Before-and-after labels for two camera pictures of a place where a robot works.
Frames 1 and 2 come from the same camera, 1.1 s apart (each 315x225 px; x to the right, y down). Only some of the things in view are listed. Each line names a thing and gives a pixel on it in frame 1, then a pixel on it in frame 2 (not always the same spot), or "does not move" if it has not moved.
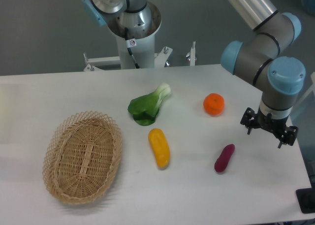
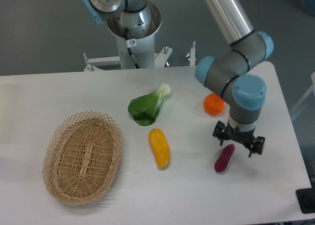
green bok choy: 144,109 does not move
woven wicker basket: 81,157 does not move
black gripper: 250,120 to 235,134
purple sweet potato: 221,163 does not move
